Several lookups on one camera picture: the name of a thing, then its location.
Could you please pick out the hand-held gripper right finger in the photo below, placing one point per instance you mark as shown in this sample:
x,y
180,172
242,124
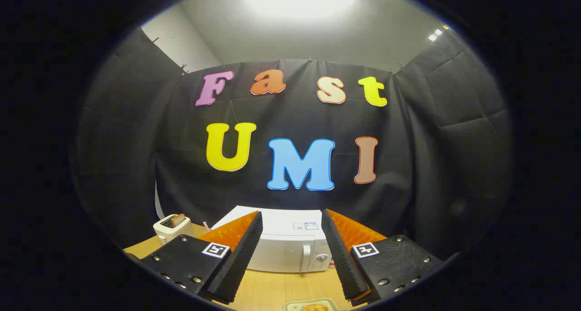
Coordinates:
x,y
338,247

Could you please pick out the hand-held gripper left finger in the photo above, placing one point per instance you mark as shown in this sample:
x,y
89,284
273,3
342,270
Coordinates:
x,y
247,243

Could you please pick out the white microwave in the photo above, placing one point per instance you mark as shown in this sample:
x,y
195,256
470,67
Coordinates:
x,y
286,252

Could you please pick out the golden bread bun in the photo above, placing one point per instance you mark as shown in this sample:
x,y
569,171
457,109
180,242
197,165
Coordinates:
x,y
314,308

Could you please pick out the toast slice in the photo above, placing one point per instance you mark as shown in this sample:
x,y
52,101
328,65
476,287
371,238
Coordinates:
x,y
178,219

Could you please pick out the white toaster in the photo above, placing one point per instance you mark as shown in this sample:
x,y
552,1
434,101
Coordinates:
x,y
174,234

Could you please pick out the small beige rectangular plate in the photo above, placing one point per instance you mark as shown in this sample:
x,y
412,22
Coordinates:
x,y
292,306

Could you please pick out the small ceiling spot lamp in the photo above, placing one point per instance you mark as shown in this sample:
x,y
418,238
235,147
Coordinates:
x,y
435,34

